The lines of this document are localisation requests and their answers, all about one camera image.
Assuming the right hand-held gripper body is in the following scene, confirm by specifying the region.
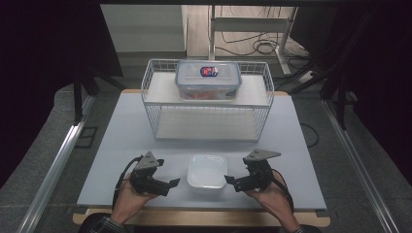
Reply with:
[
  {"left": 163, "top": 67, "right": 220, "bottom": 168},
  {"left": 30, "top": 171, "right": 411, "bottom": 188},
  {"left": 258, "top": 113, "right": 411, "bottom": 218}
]
[{"left": 232, "top": 149, "right": 283, "bottom": 194}]

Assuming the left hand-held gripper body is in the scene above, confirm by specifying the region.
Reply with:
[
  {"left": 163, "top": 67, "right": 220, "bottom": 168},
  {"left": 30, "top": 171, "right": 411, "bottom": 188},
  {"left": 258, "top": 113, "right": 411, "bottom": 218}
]
[{"left": 128, "top": 150, "right": 171, "bottom": 197}]

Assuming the white square bowl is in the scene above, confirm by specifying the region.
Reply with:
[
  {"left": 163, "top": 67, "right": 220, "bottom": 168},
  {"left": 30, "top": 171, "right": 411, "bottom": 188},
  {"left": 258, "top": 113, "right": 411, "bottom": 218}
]
[{"left": 186, "top": 153, "right": 228, "bottom": 195}]

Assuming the white wire two-tier rack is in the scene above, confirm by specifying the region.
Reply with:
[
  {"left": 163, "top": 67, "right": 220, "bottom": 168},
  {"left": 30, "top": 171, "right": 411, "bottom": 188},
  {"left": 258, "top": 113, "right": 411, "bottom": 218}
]
[{"left": 140, "top": 58, "right": 276, "bottom": 144}]

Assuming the clear food container blue lid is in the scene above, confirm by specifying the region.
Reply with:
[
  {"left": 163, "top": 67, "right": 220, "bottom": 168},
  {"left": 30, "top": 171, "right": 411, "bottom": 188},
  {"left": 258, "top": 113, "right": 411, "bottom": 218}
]
[{"left": 174, "top": 59, "right": 243, "bottom": 102}]

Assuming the person's left hand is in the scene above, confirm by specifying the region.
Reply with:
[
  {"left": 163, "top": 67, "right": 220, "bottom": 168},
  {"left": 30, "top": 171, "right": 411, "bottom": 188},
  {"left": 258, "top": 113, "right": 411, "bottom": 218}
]
[{"left": 111, "top": 173, "right": 157, "bottom": 225}]

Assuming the person's right hand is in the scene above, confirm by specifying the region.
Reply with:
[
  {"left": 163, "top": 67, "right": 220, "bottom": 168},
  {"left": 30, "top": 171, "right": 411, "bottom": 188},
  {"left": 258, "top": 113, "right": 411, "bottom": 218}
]
[{"left": 245, "top": 170, "right": 294, "bottom": 222}]

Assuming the black metal stand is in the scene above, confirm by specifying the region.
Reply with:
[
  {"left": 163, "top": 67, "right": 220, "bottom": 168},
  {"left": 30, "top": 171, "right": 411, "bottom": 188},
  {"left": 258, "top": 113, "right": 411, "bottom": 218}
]
[
  {"left": 320, "top": 73, "right": 358, "bottom": 131},
  {"left": 72, "top": 63, "right": 126, "bottom": 126}
]

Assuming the white power strip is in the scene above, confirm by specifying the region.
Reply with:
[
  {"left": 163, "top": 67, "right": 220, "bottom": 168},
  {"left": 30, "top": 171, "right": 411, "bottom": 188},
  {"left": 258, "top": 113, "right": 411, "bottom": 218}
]
[{"left": 296, "top": 70, "right": 317, "bottom": 85}]

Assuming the white cabinet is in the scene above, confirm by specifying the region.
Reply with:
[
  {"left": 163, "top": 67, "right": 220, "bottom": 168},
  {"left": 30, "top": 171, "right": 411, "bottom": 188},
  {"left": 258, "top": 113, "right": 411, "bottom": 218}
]
[{"left": 99, "top": 4, "right": 189, "bottom": 54}]

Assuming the dark curtain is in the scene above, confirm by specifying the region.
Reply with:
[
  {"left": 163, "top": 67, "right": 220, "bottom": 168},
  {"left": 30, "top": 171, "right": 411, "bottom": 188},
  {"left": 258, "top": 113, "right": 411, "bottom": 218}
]
[
  {"left": 290, "top": 0, "right": 412, "bottom": 187},
  {"left": 0, "top": 0, "right": 124, "bottom": 189}
]

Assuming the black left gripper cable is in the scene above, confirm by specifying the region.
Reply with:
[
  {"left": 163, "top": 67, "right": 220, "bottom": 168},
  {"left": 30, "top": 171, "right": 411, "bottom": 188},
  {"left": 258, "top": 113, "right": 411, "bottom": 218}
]
[{"left": 112, "top": 155, "right": 144, "bottom": 209}]

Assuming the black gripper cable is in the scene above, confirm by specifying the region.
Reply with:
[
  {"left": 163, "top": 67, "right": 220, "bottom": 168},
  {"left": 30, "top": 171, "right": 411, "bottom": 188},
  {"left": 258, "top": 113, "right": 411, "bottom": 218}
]
[
  {"left": 271, "top": 168, "right": 296, "bottom": 216},
  {"left": 112, "top": 155, "right": 144, "bottom": 209}
]

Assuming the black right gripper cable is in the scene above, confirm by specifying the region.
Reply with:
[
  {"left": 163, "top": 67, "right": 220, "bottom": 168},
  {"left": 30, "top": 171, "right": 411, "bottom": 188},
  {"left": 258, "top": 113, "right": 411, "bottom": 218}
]
[{"left": 271, "top": 168, "right": 296, "bottom": 216}]

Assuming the black floor cable loop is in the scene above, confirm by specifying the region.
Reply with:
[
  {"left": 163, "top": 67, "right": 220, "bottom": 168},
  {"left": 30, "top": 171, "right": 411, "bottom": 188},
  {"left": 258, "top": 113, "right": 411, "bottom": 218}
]
[{"left": 299, "top": 122, "right": 321, "bottom": 150}]

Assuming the black floor bracket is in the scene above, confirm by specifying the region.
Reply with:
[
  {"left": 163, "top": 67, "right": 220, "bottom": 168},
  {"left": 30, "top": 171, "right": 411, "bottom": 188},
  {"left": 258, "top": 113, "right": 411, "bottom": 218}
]
[{"left": 75, "top": 125, "right": 99, "bottom": 150}]

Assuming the aluminium rail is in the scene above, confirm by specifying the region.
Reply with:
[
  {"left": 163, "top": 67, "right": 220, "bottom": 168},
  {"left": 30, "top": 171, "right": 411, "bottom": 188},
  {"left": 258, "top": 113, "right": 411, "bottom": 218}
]
[
  {"left": 322, "top": 98, "right": 401, "bottom": 233},
  {"left": 16, "top": 94, "right": 97, "bottom": 233}
]

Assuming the black floor cables bundle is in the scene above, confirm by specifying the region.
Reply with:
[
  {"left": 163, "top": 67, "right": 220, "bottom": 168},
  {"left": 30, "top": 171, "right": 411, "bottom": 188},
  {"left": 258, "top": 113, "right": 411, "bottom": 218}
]
[{"left": 215, "top": 30, "right": 309, "bottom": 62}]

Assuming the white desk frame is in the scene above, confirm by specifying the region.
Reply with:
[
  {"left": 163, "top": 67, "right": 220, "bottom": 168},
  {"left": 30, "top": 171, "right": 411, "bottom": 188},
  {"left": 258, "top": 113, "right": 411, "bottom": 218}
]
[{"left": 207, "top": 4, "right": 299, "bottom": 77}]

